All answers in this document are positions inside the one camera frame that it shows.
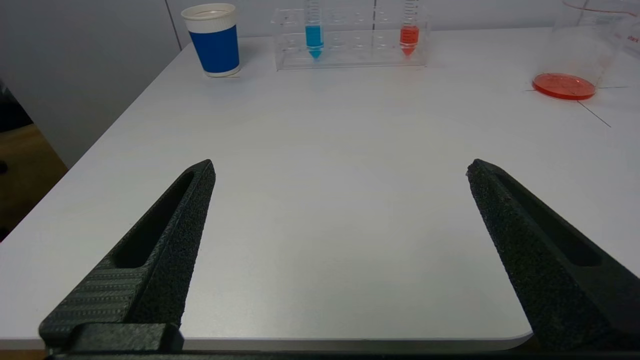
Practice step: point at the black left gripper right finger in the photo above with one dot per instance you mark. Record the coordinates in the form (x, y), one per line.
(540, 260)

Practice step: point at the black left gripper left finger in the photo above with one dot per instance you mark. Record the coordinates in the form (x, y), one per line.
(175, 250)

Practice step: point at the test tube with blue pigment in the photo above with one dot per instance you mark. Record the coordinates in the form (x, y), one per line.
(314, 37)

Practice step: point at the clear glass beaker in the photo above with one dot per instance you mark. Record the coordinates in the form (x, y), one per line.
(565, 86)

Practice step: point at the test tube with red pigment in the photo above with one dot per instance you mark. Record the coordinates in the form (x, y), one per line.
(409, 36)

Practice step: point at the clear acrylic test tube rack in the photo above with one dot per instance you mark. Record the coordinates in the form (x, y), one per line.
(360, 50)

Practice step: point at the blue white paper cup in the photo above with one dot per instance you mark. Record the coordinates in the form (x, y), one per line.
(216, 50)

